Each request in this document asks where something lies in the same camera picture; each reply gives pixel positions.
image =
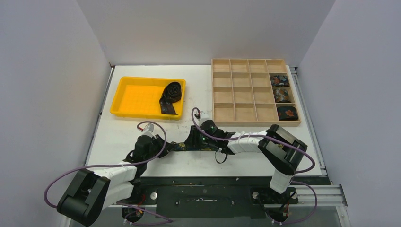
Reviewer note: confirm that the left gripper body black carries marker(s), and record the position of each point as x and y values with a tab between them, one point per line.
157	146

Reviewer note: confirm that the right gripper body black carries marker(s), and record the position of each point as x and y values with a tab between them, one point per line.
193	137

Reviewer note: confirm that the blue yellow floral tie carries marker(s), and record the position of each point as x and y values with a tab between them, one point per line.
174	146

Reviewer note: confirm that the yellow plastic tray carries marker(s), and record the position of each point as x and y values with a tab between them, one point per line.
138	97

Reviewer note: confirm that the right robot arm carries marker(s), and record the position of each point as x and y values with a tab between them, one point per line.
283	150

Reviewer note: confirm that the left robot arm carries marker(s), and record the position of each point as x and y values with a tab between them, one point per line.
92	191

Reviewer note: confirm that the black patterned tie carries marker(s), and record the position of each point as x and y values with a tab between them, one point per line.
171	94

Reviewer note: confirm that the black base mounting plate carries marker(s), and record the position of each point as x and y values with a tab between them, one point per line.
209	197

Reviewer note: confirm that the wooden compartment box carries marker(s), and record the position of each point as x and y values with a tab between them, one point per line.
242	94

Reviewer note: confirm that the rolled tie bottom slot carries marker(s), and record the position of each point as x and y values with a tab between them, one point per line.
287	113

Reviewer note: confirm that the rolled tie slot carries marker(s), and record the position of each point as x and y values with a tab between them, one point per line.
281	95
279	80
287	113

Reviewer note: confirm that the rolled tie middle slot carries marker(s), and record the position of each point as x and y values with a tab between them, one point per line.
281	95

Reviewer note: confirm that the rolled tie top slot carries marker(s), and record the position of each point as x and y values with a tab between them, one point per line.
279	80

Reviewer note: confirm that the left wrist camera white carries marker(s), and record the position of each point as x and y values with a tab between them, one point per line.
147	130

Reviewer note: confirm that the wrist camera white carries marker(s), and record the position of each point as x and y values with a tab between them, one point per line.
201	117
147	130

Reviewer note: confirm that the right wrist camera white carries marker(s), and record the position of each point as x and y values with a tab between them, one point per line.
201	117

